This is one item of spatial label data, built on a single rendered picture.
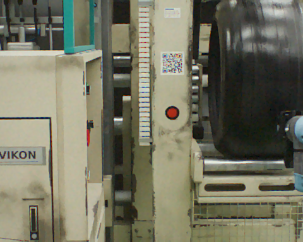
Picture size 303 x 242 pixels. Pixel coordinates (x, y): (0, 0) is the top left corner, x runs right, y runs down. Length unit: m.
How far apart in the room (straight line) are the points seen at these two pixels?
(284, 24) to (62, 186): 0.96
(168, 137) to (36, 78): 0.92
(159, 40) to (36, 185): 0.92
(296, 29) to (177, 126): 0.49
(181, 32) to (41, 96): 0.91
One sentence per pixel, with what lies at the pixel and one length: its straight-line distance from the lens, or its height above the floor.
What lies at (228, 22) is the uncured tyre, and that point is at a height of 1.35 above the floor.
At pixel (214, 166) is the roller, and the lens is 2.03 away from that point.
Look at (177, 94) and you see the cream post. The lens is 2.07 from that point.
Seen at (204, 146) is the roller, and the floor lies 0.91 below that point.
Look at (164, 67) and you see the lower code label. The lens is 2.06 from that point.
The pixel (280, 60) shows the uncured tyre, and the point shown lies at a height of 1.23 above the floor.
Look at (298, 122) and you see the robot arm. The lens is 1.63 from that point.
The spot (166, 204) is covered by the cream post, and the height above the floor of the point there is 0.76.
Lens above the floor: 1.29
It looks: 8 degrees down
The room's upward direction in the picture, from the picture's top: straight up
